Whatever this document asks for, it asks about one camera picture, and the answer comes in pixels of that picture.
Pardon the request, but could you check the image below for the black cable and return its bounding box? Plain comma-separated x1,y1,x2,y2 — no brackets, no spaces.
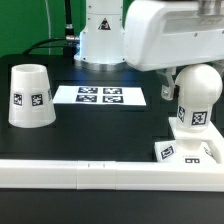
22,0,81,55

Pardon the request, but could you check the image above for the grey thin cable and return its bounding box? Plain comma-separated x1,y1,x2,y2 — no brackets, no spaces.
44,0,53,56

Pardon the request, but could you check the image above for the white lamp shade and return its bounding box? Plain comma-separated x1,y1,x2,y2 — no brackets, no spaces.
8,64,56,128

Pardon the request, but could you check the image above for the white L-shaped table fence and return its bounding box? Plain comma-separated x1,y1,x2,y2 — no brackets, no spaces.
0,137,224,192

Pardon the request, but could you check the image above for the white lamp base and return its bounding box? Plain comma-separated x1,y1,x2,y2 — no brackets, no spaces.
154,117,224,165

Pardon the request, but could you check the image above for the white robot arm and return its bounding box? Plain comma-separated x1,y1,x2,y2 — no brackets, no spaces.
74,0,224,100

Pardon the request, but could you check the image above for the white marker sheet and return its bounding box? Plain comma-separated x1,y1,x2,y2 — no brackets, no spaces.
53,85,146,106

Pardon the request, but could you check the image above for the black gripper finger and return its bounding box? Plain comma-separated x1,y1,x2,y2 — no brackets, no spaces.
212,60,224,77
156,67,176,101

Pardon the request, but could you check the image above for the white lamp bulb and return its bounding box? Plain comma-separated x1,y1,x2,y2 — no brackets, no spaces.
175,64,223,132

